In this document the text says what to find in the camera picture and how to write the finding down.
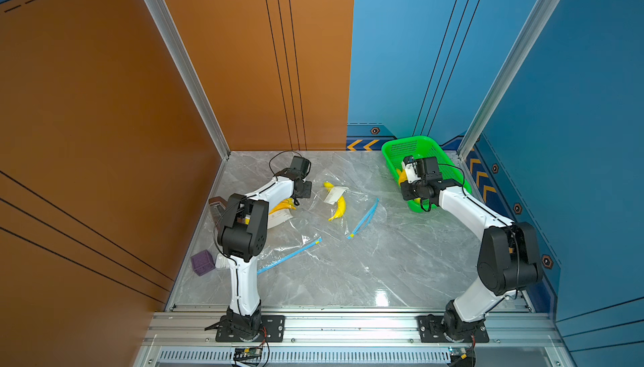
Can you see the white earbuds case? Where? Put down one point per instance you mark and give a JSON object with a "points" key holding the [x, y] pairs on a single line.
{"points": [[221, 262]]}

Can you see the aluminium corner post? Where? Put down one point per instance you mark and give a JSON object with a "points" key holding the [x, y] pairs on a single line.
{"points": [[523, 44], [169, 32]]}

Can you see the green circuit board left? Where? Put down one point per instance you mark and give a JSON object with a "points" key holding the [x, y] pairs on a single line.
{"points": [[247, 355]]}

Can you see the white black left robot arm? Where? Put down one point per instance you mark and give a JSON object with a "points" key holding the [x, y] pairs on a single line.
{"points": [[242, 232]]}

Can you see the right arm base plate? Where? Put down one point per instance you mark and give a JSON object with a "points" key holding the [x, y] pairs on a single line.
{"points": [[436, 329]]}

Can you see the aluminium corner post right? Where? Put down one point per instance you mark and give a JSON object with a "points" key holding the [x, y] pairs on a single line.
{"points": [[523, 44]]}

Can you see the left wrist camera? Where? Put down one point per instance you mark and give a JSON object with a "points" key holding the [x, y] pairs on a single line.
{"points": [[300, 166]]}

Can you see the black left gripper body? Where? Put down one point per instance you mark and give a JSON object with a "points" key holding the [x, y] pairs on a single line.
{"points": [[306, 189]]}

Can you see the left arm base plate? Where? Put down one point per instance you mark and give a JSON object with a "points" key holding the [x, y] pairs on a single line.
{"points": [[271, 328]]}

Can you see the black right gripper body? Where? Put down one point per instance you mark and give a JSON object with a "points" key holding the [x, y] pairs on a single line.
{"points": [[412, 190]]}

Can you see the green circuit board right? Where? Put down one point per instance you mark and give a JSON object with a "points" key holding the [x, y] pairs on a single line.
{"points": [[463, 358]]}

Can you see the green plastic perforated basket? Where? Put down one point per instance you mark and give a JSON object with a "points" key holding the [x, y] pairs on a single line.
{"points": [[433, 165]]}

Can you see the aluminium corner post left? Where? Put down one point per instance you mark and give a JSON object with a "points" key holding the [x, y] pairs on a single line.
{"points": [[169, 32]]}

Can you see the clear zip bag with bananas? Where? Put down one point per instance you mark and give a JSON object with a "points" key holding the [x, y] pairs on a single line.
{"points": [[342, 209]]}

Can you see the empty clear zip bag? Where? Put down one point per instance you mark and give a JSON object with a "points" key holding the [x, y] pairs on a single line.
{"points": [[276, 254]]}

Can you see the aluminium front rail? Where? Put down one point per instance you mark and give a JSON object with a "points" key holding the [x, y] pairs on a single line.
{"points": [[349, 336]]}

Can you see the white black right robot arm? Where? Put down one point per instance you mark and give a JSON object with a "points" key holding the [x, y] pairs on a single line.
{"points": [[508, 262]]}

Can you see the purple small basket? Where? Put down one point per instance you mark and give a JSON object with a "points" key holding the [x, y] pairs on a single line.
{"points": [[202, 263]]}

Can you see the green circuit board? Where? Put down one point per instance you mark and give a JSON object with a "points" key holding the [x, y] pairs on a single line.
{"points": [[463, 358], [247, 355]]}

